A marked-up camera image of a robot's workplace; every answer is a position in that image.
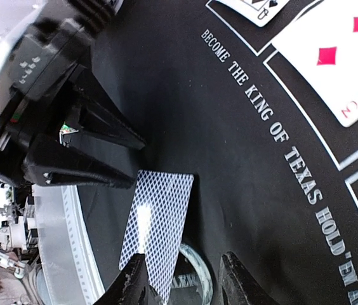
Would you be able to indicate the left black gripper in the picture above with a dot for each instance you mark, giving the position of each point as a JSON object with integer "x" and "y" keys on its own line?
{"x": 39, "y": 83}

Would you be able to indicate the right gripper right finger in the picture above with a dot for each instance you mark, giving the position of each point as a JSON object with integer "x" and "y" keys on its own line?
{"x": 236, "y": 285}

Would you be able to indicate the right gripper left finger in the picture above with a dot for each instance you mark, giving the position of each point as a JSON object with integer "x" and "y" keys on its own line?
{"x": 131, "y": 286}

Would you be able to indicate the clear dealer button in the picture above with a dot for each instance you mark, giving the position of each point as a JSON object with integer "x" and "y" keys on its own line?
{"x": 192, "y": 282}

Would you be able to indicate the king of diamonds card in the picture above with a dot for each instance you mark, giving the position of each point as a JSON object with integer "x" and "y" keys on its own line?
{"x": 155, "y": 225}

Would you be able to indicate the queen of spades card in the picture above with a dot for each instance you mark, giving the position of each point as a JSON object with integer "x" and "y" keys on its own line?
{"x": 260, "y": 12}

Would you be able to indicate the three of diamonds card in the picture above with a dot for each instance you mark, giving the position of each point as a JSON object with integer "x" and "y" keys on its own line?
{"x": 322, "y": 45}

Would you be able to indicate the black poker table mat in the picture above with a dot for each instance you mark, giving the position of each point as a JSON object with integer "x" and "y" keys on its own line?
{"x": 275, "y": 173}

